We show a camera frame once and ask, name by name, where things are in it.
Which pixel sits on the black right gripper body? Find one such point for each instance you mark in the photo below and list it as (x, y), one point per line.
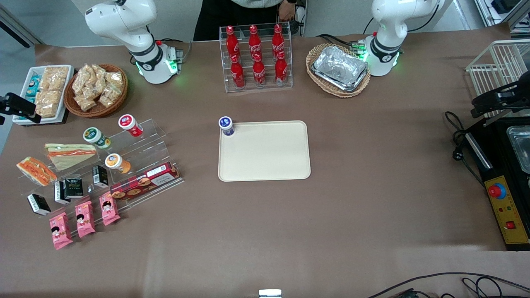
(9, 104)

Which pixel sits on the sandwich with orange filling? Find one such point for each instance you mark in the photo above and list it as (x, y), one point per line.
(36, 171)

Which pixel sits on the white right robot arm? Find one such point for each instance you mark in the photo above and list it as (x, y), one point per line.
(124, 20)

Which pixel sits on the white rectangular plastic tray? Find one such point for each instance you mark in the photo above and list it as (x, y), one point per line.
(66, 99)

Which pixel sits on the wrapped sandwich with pale bread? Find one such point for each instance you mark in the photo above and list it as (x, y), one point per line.
(70, 155)

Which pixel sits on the beige plastic tray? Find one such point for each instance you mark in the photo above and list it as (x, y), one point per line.
(265, 153)

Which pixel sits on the aluminium foil tray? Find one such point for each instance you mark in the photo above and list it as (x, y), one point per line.
(339, 68)

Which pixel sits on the person left hand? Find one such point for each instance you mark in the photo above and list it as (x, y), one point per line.
(286, 11)

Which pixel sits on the clear bag of puffed snacks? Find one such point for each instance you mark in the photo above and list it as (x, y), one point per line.
(54, 78)
(49, 103)

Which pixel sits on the clear bag of crackers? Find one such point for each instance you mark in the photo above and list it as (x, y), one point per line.
(86, 102)
(82, 80)
(115, 78)
(110, 96)
(99, 75)

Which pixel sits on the brown wicker basket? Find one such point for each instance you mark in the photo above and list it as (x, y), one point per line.
(97, 111)

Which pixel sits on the green lid cup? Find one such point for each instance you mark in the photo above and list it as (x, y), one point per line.
(93, 135)

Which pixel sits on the grey metal bar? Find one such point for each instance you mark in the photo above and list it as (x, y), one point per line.
(20, 29)

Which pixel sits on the black and white drink carton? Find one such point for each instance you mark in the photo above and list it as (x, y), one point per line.
(39, 204)
(60, 193)

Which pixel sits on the orange lid cup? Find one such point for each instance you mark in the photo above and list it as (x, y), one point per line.
(114, 161)

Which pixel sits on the red lid cup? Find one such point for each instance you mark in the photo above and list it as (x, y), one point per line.
(128, 123)

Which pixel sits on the clear acrylic tiered stand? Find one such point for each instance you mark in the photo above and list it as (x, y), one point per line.
(145, 145)

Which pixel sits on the pink snack pack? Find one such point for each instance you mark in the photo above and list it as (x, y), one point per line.
(85, 219)
(109, 209)
(60, 231)

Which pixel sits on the red cookie box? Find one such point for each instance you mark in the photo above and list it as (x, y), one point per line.
(143, 182)

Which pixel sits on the blue lid cup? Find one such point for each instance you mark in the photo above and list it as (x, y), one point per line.
(226, 124)

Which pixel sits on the red cola bottle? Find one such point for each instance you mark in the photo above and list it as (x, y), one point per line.
(278, 39)
(258, 73)
(281, 70)
(254, 41)
(232, 41)
(237, 73)

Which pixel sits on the seated person in dark trousers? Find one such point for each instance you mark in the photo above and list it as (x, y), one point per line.
(223, 20)

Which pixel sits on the clear acrylic bottle rack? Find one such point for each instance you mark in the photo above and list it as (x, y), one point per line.
(290, 62)

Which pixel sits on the light wicker basket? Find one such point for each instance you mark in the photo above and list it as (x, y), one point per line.
(314, 78)

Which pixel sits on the small white block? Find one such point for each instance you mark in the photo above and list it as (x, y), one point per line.
(270, 294)

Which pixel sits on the black clamp device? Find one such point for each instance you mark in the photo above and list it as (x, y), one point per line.
(497, 101)

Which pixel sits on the black machine with yellow panel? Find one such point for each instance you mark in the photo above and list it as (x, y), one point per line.
(497, 161)

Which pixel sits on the red emergency stop button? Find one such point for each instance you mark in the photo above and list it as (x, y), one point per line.
(497, 191)

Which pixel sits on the clear glass dish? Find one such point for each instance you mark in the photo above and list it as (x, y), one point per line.
(521, 145)

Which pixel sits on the aluminium frame shelf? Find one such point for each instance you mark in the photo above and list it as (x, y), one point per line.
(503, 12)

